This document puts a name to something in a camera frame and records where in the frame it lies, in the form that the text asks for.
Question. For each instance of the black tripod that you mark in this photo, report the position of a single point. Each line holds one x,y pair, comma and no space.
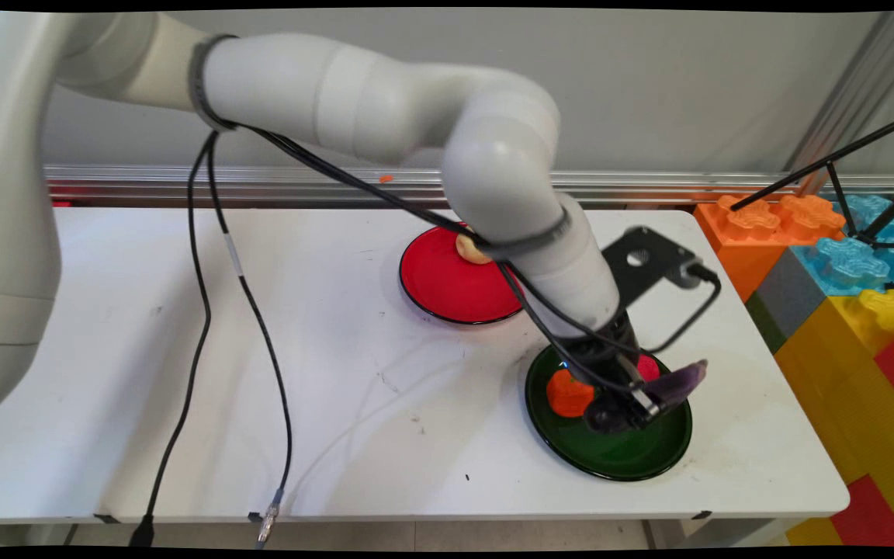
866,144

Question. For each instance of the yellow giant toy brick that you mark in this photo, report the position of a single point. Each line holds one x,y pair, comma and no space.
835,388

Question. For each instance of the orange toy fruit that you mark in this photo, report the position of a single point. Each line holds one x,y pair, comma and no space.
567,396

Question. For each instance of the grey giant toy brick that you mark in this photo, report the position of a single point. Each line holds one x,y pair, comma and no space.
792,291

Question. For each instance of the orange giant toy brick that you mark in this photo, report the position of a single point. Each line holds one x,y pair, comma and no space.
742,248

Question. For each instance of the red toy apple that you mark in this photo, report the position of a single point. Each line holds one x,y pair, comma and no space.
649,366

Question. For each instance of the pale yellow toy pear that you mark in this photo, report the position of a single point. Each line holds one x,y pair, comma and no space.
469,252

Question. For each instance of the purple toy eggplant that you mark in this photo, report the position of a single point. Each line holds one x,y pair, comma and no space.
680,384

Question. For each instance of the red round plate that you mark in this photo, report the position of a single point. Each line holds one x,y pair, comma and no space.
439,283

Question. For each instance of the blue giant toy brick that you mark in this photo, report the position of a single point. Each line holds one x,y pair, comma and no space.
850,268

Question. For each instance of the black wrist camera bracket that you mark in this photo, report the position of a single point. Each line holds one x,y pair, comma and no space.
660,272

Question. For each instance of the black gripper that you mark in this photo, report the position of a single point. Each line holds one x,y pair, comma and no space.
610,349

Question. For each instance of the aluminium profile rail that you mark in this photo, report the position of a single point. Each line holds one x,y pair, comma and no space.
299,186

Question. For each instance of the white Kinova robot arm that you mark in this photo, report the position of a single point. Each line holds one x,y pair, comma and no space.
385,101

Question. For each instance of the dark green giant toy brick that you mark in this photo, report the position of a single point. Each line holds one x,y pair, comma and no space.
765,322

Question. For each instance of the dark green round plate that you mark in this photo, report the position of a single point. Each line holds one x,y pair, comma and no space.
633,454

